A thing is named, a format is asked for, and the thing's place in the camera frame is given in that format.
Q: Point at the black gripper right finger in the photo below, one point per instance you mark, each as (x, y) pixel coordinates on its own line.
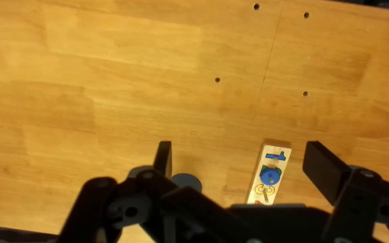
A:
(323, 169)

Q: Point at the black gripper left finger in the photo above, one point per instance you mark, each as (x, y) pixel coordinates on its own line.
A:
(162, 157)

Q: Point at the wooden puzzle board with shapes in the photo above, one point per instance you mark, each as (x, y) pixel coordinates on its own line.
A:
(276, 153)

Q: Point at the dark blue cylinder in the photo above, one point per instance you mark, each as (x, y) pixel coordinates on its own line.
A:
(188, 181)

